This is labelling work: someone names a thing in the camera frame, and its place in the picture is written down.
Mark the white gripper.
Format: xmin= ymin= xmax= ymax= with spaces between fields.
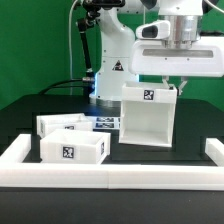
xmin=129 ymin=37 xmax=224 ymax=96

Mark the white drawer cabinet box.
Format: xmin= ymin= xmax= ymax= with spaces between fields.
xmin=119 ymin=82 xmax=177 ymax=147

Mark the white drawer front tagged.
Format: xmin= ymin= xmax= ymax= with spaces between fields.
xmin=40 ymin=129 xmax=111 ymax=164

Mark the white drawer tagged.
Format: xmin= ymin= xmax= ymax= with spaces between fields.
xmin=40 ymin=129 xmax=111 ymax=164
xmin=37 ymin=113 xmax=93 ymax=138

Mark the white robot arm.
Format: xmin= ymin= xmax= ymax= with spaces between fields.
xmin=90 ymin=0 xmax=224 ymax=107

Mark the white marker tag sheet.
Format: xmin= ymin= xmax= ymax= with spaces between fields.
xmin=88 ymin=116 xmax=120 ymax=130

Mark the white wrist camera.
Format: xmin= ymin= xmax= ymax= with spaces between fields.
xmin=136 ymin=20 xmax=171 ymax=39

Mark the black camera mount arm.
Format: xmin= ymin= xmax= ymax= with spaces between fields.
xmin=75 ymin=0 xmax=126 ymax=98

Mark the black cable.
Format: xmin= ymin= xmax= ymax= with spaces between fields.
xmin=38 ymin=78 xmax=94 ymax=96

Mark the white border rail fence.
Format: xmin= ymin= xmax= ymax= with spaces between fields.
xmin=0 ymin=134 xmax=224 ymax=191

